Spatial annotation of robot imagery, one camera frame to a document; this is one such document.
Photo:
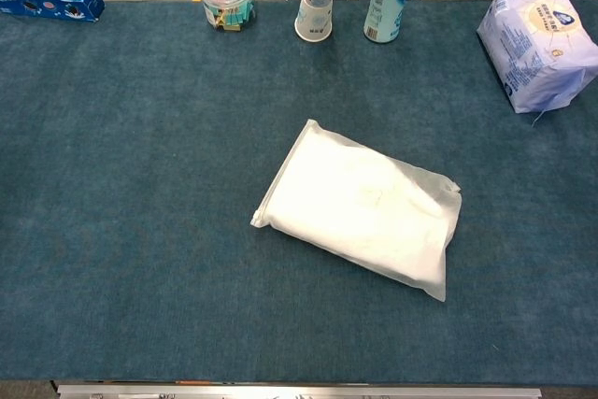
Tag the silver aluminium table rail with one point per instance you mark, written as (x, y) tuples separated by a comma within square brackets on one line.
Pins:
[(299, 391)]

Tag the white frosted zip bag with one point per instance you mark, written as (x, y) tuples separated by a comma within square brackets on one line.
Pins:
[(360, 207)]

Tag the blue tissue paper pack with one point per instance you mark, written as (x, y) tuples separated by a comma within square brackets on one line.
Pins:
[(537, 44)]

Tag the blue felt table cloth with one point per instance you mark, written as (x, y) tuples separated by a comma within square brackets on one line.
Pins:
[(140, 193)]

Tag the white paper cup with lid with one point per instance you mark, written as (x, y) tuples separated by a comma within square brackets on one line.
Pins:
[(315, 6)]

